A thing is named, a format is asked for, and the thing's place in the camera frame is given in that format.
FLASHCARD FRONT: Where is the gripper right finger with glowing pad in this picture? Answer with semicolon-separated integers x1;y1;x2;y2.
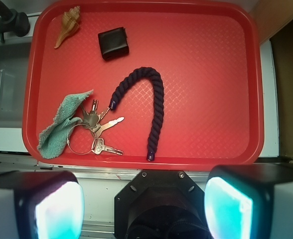
204;164;293;239

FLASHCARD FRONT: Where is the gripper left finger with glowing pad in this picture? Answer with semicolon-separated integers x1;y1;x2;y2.
0;171;84;239

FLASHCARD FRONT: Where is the teal blue cloth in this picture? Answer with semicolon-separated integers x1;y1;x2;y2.
37;90;93;159

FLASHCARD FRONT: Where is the red plastic tray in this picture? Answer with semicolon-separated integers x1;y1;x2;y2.
22;0;264;171

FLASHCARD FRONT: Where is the grey metal sink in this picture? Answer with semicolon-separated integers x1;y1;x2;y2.
0;37;31;128

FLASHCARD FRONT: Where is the black leather wallet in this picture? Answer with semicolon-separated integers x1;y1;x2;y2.
98;27;130;60

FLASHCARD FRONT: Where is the tan spiral seashell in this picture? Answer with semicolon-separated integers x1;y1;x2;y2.
54;5;81;49

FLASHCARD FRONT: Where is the silver key bunch on ring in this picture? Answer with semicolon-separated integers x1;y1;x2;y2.
66;100;125;155

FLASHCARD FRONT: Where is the navy blue twisted rope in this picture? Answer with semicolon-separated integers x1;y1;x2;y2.
109;66;165;161

